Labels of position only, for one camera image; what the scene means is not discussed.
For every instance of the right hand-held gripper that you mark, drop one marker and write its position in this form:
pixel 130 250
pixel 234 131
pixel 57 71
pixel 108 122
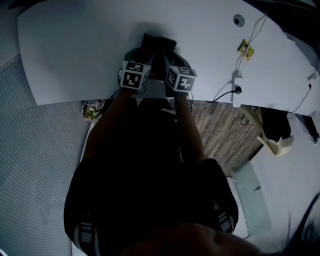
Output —
pixel 183 83

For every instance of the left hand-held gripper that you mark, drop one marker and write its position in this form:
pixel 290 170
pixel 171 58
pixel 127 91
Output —
pixel 132 77

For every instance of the person's left forearm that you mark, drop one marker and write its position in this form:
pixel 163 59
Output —
pixel 110 120

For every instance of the person's right forearm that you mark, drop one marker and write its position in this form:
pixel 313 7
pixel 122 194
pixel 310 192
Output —
pixel 190 130

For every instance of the yellow black tag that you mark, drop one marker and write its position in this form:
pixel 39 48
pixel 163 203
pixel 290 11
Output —
pixel 242 46
pixel 250 53

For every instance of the white power strip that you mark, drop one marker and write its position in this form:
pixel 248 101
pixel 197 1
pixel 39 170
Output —
pixel 237 100

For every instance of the person's black clothing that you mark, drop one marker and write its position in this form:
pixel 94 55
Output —
pixel 140 175

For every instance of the cream jacket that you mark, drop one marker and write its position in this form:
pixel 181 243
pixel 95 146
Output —
pixel 275 147

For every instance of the white venetian blind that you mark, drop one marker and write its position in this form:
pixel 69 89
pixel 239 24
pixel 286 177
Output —
pixel 37 162

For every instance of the black white bag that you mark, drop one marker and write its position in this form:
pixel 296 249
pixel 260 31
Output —
pixel 312 130

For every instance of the frosted glass panel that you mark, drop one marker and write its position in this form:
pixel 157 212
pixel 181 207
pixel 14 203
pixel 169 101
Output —
pixel 252 200

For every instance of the person's head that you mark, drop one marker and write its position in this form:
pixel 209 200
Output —
pixel 190 240

